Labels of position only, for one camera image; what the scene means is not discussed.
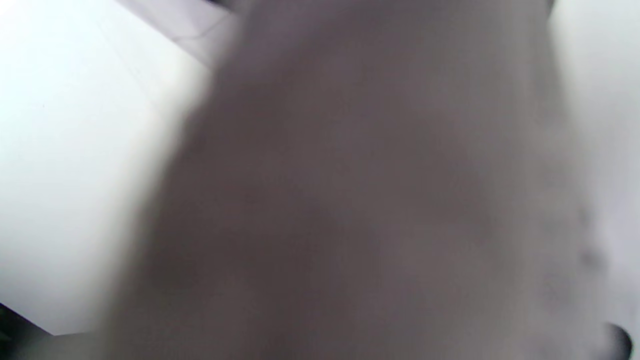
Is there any printed newspaper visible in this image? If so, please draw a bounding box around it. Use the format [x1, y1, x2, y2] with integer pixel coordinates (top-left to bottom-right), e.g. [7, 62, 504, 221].
[100, 0, 621, 360]

